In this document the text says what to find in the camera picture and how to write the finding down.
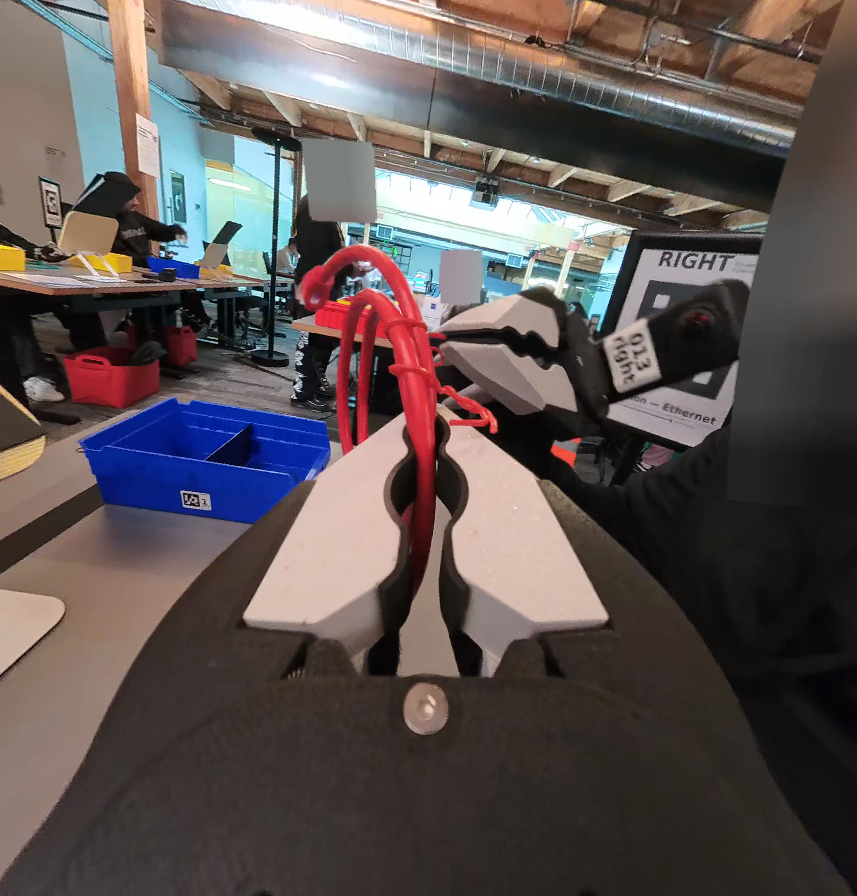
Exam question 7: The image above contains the black bin divider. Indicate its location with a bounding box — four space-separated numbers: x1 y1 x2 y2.
204 426 259 467

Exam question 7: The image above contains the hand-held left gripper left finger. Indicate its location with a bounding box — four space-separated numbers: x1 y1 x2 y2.
243 413 412 676

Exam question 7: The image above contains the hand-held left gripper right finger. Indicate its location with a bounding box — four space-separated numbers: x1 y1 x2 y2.
436 419 610 676

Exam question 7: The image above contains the person's right hand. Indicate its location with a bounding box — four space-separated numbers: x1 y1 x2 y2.
469 401 655 534

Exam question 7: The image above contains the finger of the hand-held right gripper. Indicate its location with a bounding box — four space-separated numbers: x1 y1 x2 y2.
436 292 564 345
438 340 577 416

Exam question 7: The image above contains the white stand base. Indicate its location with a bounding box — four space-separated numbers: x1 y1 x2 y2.
0 587 67 694

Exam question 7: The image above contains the person's right forearm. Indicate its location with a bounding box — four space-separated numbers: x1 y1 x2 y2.
611 427 857 701

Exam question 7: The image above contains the framed marker poster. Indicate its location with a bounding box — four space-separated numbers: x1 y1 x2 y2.
600 231 763 450

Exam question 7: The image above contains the red ethernet cable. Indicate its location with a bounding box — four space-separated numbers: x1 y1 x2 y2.
299 245 499 596

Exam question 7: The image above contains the blue plastic bin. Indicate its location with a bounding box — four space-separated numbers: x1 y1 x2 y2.
78 398 331 525

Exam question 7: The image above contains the silver spiral air duct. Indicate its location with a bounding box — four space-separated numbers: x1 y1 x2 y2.
159 0 804 165

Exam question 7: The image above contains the red plastic bin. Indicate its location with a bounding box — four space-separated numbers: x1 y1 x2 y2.
63 348 162 410

